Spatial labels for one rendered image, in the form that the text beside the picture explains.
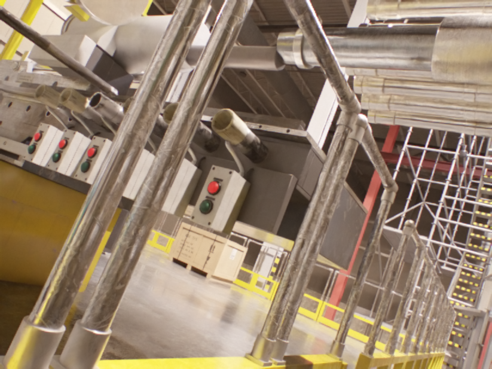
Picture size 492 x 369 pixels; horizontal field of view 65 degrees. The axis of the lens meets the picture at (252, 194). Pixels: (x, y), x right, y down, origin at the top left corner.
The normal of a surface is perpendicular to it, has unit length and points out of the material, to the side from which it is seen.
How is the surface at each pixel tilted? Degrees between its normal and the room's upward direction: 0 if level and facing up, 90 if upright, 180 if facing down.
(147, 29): 98
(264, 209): 90
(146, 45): 132
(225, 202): 90
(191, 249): 90
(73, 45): 90
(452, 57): 140
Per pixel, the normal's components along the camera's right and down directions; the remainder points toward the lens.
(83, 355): 0.36, -0.02
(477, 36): -0.54, -0.11
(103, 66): 0.80, 0.22
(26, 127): -0.47, -0.33
